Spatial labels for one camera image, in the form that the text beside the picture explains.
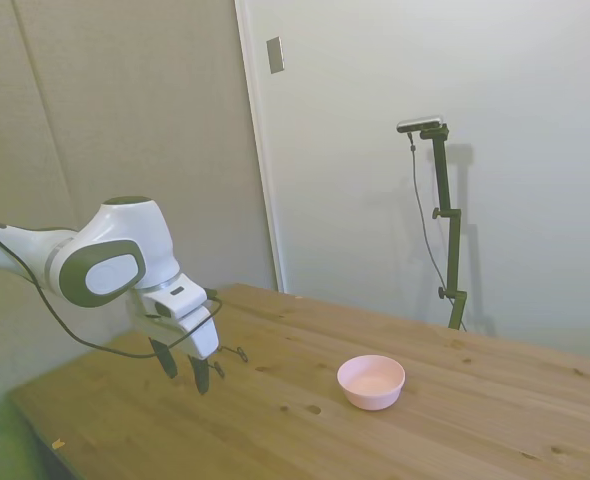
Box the pink plastic bowl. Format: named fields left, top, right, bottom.
left=336, top=354, right=407, bottom=412

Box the silver camera on stand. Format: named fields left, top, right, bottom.
left=396, top=115, right=444, bottom=135

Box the dark jointed camera stand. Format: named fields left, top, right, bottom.
left=419, top=127, right=469, bottom=331

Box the black wire bowl stand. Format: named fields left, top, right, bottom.
left=208, top=344, right=250, bottom=378

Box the grey wall switch plate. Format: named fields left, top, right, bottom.
left=266, top=35, right=286, bottom=75

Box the white door frame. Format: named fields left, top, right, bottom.
left=233, top=0, right=287, bottom=294

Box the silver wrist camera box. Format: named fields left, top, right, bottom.
left=142, top=294, right=210, bottom=322

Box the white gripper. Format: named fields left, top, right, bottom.
left=127, top=293, right=222, bottom=396

